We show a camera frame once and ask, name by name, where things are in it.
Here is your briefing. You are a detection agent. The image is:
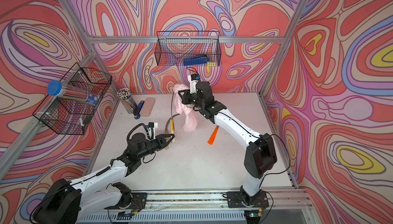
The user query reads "clear tube blue cap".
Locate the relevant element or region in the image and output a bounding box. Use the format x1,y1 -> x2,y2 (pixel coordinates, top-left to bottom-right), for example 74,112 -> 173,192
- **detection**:
47,80 -> 99,106

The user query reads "aluminium rail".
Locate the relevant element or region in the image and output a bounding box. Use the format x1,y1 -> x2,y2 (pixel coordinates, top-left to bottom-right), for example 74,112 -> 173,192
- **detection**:
85,188 -> 317,224

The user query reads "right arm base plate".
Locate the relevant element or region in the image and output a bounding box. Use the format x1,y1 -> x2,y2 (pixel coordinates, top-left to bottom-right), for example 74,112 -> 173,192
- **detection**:
223,190 -> 270,210

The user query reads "pink rag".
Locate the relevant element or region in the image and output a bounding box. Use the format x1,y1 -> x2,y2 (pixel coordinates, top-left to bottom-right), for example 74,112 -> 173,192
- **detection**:
173,84 -> 198,132

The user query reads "black wire basket left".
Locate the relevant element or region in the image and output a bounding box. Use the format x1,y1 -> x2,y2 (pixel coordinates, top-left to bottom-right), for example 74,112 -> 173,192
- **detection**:
32,63 -> 112,135

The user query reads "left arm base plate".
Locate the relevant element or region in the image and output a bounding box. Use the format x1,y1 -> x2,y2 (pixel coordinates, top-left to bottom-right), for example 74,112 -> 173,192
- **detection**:
105,192 -> 147,211

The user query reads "orange handled sickle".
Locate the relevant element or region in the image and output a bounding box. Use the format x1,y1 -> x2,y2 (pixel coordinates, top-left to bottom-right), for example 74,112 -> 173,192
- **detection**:
207,126 -> 219,145

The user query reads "black wire basket back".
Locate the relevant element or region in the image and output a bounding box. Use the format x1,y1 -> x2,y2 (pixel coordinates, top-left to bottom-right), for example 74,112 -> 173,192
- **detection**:
155,30 -> 222,66

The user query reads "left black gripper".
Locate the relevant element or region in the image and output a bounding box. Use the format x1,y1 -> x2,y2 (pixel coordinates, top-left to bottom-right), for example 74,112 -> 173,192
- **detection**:
136,134 -> 175,161

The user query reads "yellow item in basket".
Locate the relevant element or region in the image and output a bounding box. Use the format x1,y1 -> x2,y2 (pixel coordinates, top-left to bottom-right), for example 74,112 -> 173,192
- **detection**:
206,61 -> 217,67

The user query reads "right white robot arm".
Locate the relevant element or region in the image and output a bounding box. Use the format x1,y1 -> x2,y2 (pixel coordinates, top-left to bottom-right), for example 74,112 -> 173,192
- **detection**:
175,81 -> 277,197

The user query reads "wooden handled sickle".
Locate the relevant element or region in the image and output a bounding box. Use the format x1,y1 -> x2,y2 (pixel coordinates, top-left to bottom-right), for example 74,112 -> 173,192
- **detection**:
170,93 -> 175,134
165,113 -> 179,134

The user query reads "cup of pencils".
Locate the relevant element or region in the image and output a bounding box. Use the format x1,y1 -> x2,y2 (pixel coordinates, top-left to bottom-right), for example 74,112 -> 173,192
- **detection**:
117,88 -> 137,114

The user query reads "blue tool in basket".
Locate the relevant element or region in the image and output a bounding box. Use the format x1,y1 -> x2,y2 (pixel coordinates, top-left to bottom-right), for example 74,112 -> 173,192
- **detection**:
183,55 -> 210,66

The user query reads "blue stapler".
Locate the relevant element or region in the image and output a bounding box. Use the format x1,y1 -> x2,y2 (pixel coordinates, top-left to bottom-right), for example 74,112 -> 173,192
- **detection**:
133,101 -> 145,120

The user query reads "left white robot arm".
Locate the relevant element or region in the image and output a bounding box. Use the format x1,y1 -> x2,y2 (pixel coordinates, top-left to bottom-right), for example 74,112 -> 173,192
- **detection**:
30,133 -> 175,224

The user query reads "pink case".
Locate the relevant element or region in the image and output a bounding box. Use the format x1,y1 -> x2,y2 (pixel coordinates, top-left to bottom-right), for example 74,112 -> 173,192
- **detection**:
140,98 -> 156,117

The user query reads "black wire basket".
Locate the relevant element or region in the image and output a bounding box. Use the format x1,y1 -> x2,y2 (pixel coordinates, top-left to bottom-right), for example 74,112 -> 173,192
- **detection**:
155,30 -> 222,66
32,63 -> 112,135

